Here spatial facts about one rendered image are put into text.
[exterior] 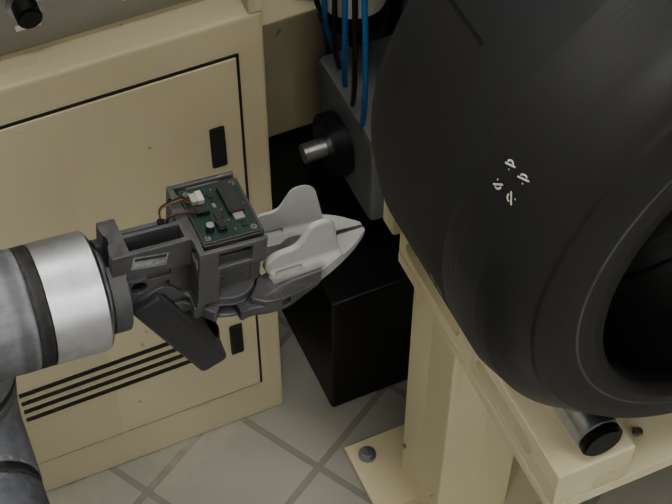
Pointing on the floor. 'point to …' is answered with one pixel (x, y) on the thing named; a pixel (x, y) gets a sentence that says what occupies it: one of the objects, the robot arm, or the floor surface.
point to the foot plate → (361, 457)
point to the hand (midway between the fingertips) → (346, 238)
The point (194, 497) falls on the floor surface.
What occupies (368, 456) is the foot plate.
